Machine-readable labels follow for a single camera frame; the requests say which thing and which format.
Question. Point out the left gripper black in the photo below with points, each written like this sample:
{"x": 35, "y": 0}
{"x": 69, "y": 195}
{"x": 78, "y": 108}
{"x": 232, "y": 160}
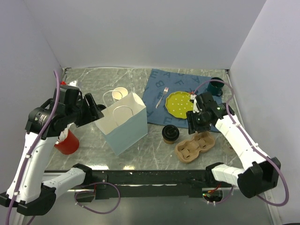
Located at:
{"x": 88, "y": 117}

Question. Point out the red cup holder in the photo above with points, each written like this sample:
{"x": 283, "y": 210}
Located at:
{"x": 69, "y": 146}

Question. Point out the stack of black lids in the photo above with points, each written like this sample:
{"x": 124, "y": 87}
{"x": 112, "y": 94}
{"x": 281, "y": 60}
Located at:
{"x": 101, "y": 107}

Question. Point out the yellow plate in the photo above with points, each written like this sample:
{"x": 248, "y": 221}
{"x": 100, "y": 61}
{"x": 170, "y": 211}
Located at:
{"x": 178, "y": 104}

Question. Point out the stack of brown paper cups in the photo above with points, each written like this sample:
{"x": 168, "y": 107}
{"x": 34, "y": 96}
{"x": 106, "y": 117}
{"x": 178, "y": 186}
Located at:
{"x": 118, "y": 93}

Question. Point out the blue letter-print cloth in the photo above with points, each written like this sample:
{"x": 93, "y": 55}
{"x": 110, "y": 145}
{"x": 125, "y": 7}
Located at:
{"x": 157, "y": 81}

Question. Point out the silver fork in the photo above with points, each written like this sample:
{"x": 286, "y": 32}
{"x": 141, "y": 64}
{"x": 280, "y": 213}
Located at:
{"x": 164, "y": 93}

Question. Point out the brown cardboard cup carrier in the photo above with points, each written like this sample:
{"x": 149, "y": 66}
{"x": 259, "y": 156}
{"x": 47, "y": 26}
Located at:
{"x": 189, "y": 150}

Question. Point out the single brown paper cup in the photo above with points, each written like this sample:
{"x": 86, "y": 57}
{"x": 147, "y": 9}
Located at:
{"x": 169, "y": 141}

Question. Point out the dark green enamel mug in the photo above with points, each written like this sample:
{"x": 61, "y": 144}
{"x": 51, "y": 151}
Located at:
{"x": 215, "y": 86}

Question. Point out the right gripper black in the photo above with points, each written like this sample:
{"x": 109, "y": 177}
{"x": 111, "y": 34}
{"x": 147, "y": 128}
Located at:
{"x": 192, "y": 126}

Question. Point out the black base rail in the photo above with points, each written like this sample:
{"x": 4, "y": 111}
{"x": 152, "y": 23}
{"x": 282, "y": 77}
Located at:
{"x": 147, "y": 183}

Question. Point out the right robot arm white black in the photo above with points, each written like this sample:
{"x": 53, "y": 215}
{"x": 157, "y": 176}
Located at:
{"x": 259, "y": 173}

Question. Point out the light blue paper bag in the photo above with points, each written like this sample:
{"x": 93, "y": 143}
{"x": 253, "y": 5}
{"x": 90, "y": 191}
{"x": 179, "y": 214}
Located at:
{"x": 124, "y": 123}

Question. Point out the black cup lid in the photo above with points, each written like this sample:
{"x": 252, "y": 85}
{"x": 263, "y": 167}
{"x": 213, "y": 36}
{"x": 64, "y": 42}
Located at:
{"x": 170, "y": 132}

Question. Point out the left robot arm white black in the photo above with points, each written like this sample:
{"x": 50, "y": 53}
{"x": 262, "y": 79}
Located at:
{"x": 28, "y": 193}

